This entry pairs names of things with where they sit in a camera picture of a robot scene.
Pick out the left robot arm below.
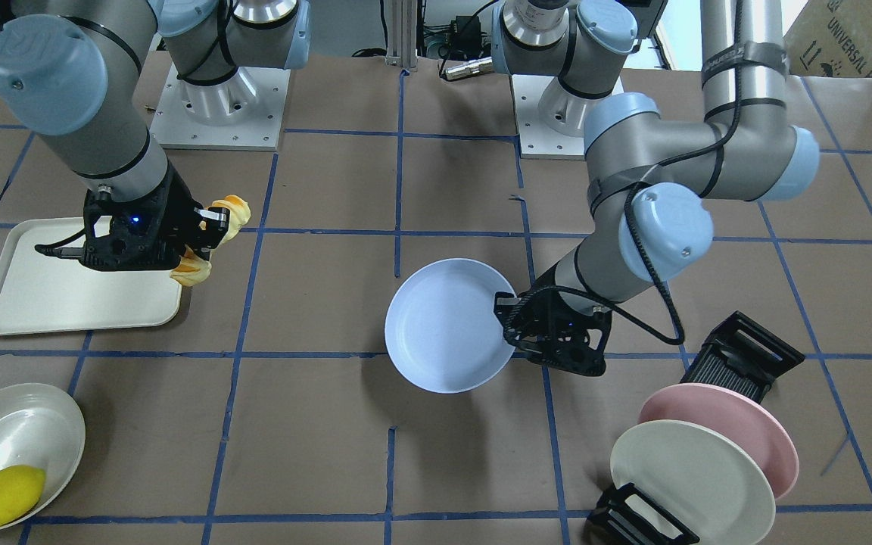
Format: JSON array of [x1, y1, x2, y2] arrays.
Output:
[[491, 1, 820, 376]]

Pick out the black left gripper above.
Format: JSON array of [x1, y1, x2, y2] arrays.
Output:
[[494, 286, 612, 377]]

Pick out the yellow lemon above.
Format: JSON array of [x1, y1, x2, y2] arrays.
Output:
[[0, 465, 46, 527]]

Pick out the pink plate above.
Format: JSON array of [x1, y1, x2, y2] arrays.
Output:
[[637, 382, 799, 500]]

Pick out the light blue plate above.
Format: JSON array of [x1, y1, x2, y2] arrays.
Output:
[[385, 258, 515, 394]]

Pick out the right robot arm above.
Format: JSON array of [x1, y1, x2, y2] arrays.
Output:
[[0, 1, 310, 285]]

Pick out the black dish rack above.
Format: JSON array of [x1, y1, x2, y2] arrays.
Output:
[[586, 313, 804, 544]]

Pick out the cardboard box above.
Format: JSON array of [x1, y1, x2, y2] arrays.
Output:
[[784, 1, 872, 77]]

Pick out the black power adapter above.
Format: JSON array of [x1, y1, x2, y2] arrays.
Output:
[[447, 15, 482, 51]]

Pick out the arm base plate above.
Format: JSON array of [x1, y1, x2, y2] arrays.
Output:
[[511, 75, 598, 160], [150, 66, 292, 151]]

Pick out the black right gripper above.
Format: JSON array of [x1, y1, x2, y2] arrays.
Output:
[[80, 164, 232, 272]]

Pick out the silver metal cylinder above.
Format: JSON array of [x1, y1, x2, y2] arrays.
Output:
[[441, 58, 495, 82]]

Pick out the cream white plate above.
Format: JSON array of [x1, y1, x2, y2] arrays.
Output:
[[609, 419, 776, 544]]

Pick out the aluminium frame post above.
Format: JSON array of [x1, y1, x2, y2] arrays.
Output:
[[383, 1, 422, 73]]

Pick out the white shallow bowl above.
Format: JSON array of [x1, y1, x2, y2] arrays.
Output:
[[0, 383, 86, 530]]

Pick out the cream rectangular tray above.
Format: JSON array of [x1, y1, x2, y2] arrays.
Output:
[[0, 218, 182, 335]]

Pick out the spiral bread roll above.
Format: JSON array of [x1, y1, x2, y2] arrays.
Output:
[[170, 195, 251, 287]]

